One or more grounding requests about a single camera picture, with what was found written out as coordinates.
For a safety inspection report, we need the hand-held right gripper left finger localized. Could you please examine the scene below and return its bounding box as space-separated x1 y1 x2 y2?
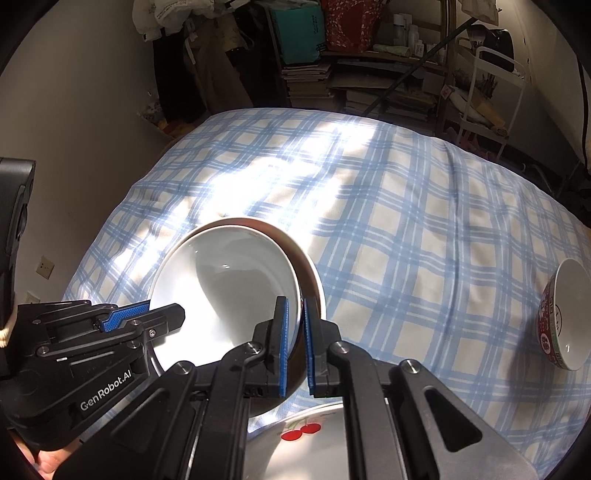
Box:
69 295 291 480

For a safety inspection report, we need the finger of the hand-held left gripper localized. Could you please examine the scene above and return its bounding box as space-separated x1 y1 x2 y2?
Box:
134 303 186 344
97 302 155 334

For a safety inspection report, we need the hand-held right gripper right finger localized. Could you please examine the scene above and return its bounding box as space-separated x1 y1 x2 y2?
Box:
302 295 541 480

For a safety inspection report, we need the white bowl with cat print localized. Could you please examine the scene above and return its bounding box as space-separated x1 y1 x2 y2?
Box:
148 229 305 418

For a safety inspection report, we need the white cherry print bowl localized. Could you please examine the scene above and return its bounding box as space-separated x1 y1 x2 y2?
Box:
203 217 328 324

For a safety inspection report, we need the large white cherry plate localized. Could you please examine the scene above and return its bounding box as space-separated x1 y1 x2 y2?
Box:
247 399 354 480

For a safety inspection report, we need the person's left hand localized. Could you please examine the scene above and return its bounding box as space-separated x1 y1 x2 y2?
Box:
36 445 86 478

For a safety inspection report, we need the blue plaid cloth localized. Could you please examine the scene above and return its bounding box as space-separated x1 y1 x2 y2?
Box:
62 107 591 480

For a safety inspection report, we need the floral patterned box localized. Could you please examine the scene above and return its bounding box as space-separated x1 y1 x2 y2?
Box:
139 99 185 139

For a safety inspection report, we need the dark hanging garment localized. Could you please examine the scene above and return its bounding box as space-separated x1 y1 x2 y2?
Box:
154 28 204 125

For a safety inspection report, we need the beige hanging garment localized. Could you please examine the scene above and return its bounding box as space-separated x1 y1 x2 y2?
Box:
185 28 252 114

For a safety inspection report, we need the stack of books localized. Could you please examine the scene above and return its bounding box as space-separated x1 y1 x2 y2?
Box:
281 65 334 110

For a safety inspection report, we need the red patterned small bowl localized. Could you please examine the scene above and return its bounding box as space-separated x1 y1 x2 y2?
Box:
538 257 591 371

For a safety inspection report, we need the wooden shelf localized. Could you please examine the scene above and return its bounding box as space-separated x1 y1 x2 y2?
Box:
265 0 458 134

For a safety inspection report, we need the white plastic bag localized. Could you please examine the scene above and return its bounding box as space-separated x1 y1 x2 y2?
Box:
133 0 218 42

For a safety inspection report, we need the black metal rod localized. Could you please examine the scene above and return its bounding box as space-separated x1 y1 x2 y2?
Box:
365 18 477 117

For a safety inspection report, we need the teal bag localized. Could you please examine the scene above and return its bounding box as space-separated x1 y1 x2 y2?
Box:
271 6 324 65

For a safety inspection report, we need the white metal cart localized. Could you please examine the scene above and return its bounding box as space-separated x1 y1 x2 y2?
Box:
455 45 528 148

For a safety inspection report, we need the red patterned bag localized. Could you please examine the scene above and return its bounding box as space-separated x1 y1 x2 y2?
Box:
321 0 384 52

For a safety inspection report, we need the black bag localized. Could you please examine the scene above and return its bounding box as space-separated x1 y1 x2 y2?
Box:
482 28 515 72

